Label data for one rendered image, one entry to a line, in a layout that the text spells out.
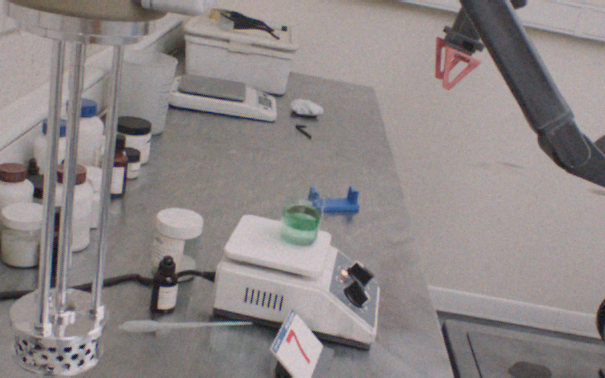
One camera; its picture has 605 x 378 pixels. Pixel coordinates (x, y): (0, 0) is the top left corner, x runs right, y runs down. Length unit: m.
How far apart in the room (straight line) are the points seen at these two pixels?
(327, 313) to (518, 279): 1.84
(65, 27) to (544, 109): 0.76
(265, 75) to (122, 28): 1.53
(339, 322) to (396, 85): 1.55
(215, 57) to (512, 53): 1.08
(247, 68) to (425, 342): 1.18
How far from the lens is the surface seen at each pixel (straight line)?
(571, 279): 2.70
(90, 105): 1.18
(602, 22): 2.39
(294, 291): 0.84
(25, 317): 0.54
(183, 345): 0.82
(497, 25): 1.01
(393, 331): 0.93
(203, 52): 1.95
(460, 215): 2.50
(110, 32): 0.42
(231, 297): 0.86
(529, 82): 1.04
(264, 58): 1.94
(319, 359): 0.83
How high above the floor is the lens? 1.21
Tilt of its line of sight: 21 degrees down
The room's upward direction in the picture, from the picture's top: 11 degrees clockwise
